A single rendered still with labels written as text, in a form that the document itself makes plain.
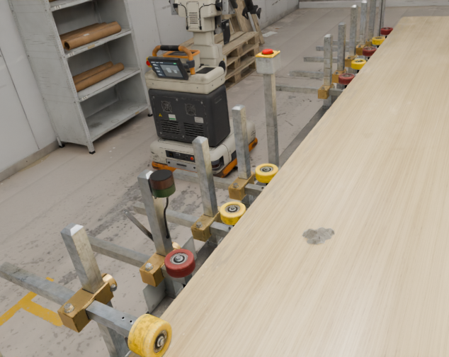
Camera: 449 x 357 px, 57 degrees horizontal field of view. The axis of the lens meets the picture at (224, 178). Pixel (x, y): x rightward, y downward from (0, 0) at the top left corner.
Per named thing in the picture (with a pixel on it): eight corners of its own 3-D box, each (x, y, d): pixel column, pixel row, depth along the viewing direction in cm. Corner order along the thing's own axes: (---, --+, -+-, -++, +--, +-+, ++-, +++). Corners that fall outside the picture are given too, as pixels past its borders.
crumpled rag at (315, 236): (305, 246, 110) (305, 239, 109) (299, 230, 116) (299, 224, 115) (338, 242, 110) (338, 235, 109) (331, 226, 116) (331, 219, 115)
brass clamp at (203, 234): (191, 238, 137) (188, 226, 135) (212, 215, 147) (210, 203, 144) (207, 243, 134) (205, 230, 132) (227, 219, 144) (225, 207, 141)
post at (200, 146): (211, 258, 150) (191, 139, 125) (216, 253, 152) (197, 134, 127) (219, 261, 148) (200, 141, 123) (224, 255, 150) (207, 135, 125)
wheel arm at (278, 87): (273, 92, 241) (272, 85, 239) (275, 90, 244) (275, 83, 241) (348, 98, 221) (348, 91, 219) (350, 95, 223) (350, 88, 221)
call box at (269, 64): (256, 75, 159) (255, 55, 155) (264, 69, 164) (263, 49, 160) (273, 76, 156) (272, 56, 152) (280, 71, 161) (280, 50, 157)
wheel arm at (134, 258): (75, 246, 134) (71, 236, 132) (83, 240, 136) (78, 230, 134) (186, 287, 113) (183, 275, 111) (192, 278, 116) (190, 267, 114)
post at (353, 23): (347, 83, 273) (350, 6, 248) (348, 81, 275) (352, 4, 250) (353, 83, 271) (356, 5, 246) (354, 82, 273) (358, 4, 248)
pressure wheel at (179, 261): (165, 293, 116) (157, 262, 110) (181, 274, 122) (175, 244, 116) (189, 302, 112) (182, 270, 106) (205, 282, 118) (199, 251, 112)
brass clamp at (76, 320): (61, 324, 94) (54, 309, 92) (103, 284, 104) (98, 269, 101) (81, 334, 92) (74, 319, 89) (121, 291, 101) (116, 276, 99)
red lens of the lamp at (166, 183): (145, 186, 104) (144, 179, 103) (159, 174, 109) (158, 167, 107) (164, 191, 101) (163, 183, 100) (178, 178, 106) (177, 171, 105)
